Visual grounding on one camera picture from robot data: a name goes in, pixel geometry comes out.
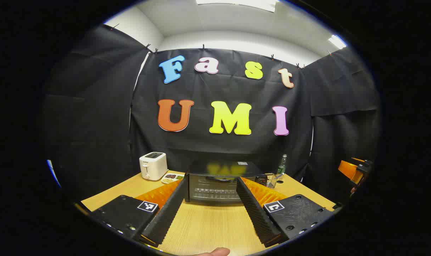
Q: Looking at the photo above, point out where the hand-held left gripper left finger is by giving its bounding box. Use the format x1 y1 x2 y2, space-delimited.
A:
88 176 190 248

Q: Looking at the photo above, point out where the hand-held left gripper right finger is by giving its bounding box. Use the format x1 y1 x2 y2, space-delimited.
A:
236 177 336 248

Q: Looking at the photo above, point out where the black electric oven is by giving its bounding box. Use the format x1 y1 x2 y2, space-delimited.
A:
184 161 268 204

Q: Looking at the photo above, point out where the white divided snack tray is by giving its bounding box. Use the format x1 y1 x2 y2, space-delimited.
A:
161 173 185 185

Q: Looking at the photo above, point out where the white toaster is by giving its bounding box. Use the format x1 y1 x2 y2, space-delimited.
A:
139 152 168 181

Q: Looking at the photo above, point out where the clear green-label water bottle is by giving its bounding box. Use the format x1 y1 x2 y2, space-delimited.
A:
276 154 287 175

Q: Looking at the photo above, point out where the black backdrop cloth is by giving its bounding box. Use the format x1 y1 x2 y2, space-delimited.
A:
41 24 381 205

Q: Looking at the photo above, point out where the ceiling light panel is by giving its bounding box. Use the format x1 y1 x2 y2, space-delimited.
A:
328 34 347 49
196 0 278 13

